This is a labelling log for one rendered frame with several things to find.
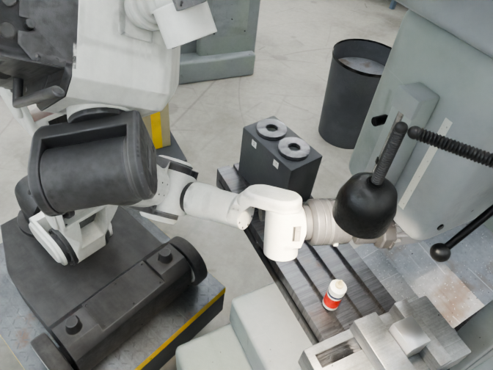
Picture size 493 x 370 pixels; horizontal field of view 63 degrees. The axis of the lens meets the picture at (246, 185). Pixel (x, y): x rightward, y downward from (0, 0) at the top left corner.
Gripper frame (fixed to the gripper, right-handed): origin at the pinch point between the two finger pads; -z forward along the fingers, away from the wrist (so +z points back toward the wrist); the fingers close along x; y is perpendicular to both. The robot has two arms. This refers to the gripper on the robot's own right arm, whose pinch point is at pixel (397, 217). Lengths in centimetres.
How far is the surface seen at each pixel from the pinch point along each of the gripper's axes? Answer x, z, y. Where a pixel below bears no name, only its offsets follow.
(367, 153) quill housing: 2.3, 10.3, -15.0
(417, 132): -16.3, 18.5, -34.2
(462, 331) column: -3, -40, 52
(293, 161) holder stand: 32.9, 10.7, 15.0
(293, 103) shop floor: 218, -53, 124
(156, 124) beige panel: 163, 54, 101
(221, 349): 0, 32, 54
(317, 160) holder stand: 34.0, 3.3, 15.7
